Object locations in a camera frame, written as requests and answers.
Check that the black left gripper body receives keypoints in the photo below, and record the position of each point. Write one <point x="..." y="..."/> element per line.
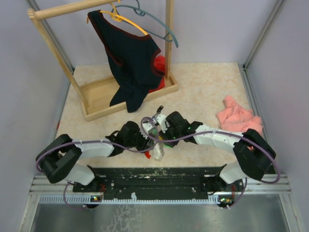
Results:
<point x="138" y="141"/>

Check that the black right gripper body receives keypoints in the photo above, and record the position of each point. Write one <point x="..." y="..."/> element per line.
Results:
<point x="172" y="136"/>

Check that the red-handled metal key organizer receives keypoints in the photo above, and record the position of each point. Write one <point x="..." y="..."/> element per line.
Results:
<point x="157" y="153"/>

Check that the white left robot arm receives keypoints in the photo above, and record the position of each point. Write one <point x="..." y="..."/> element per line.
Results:
<point x="59" y="160"/>

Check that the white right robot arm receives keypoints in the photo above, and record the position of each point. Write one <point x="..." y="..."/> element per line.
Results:
<point x="254" y="155"/>

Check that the pink cloth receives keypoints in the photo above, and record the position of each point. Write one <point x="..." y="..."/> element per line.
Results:
<point x="236" y="118"/>

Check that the wooden clothes rack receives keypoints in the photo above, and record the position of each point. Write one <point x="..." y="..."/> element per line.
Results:
<point x="87" y="68"/>

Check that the red cloth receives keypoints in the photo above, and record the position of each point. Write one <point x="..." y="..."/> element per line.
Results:
<point x="159" y="64"/>

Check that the dark navy vest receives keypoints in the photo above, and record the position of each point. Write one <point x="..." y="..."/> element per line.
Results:
<point x="131" y="60"/>

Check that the grey-blue plastic hanger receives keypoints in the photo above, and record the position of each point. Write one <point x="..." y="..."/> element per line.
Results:
<point x="147" y="21"/>

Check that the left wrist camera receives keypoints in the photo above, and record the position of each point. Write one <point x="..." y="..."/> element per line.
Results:
<point x="147" y="129"/>

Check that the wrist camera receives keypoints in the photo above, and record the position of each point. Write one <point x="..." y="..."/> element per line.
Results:
<point x="161" y="120"/>
<point x="147" y="129"/>

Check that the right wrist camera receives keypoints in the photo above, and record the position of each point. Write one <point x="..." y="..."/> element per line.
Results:
<point x="161" y="120"/>

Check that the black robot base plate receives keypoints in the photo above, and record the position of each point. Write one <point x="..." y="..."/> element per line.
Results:
<point x="161" y="183"/>

